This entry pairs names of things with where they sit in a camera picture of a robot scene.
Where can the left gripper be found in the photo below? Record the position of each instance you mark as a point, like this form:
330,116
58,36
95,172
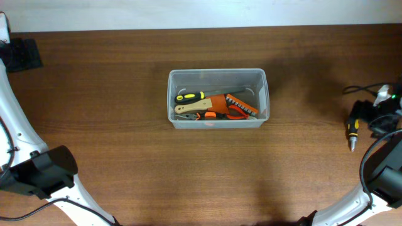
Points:
30,56

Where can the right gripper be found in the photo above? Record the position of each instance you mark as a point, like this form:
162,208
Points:
360,109

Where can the yellow black stubby screwdriver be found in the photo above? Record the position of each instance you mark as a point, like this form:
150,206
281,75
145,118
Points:
352,132

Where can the small red side cutters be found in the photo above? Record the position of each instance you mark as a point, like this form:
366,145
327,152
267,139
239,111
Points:
236,113

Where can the orange screwdriver bit holder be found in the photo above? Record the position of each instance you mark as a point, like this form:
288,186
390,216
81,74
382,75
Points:
242,105

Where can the clear plastic container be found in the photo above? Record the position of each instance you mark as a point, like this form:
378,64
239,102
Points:
189,81

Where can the orange scraper wooden handle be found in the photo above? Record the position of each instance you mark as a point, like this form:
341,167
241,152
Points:
216,103

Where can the yellow black handled file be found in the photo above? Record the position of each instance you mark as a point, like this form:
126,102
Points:
196,96

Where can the orange black needle-nose pliers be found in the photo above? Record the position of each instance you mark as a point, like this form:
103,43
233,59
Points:
201,116

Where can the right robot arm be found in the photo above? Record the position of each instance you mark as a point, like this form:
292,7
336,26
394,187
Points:
379,187

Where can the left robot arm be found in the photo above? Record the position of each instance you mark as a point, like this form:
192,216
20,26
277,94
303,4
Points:
28,166

